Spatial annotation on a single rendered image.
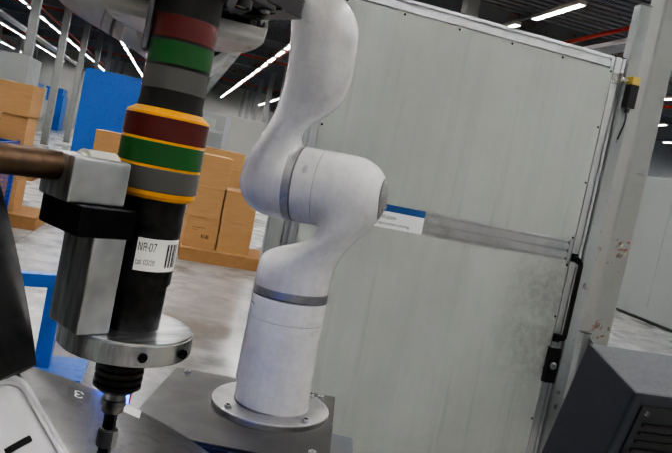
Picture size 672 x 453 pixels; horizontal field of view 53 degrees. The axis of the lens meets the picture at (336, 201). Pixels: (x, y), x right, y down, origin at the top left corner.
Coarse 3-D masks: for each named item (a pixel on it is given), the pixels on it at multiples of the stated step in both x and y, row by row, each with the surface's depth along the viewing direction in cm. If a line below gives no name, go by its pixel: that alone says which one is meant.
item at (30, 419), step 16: (0, 384) 31; (16, 384) 32; (0, 400) 31; (16, 400) 31; (32, 400) 32; (0, 416) 31; (16, 416) 31; (32, 416) 31; (0, 432) 30; (16, 432) 31; (32, 432) 31; (48, 432) 31; (0, 448) 30; (32, 448) 31; (48, 448) 31; (64, 448) 31
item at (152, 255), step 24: (144, 216) 34; (168, 216) 35; (144, 240) 34; (168, 240) 35; (144, 264) 34; (168, 264) 35; (120, 288) 35; (144, 288) 35; (120, 312) 35; (144, 312) 35; (96, 384) 35; (120, 384) 35
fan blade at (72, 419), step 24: (48, 384) 57; (72, 384) 60; (48, 408) 53; (72, 408) 55; (96, 408) 56; (72, 432) 50; (96, 432) 51; (120, 432) 53; (144, 432) 55; (168, 432) 60
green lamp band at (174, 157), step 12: (120, 144) 35; (132, 144) 34; (144, 144) 34; (156, 144) 34; (168, 144) 34; (120, 156) 34; (132, 156) 34; (144, 156) 34; (156, 156) 34; (168, 156) 34; (180, 156) 34; (192, 156) 35; (180, 168) 34; (192, 168) 35
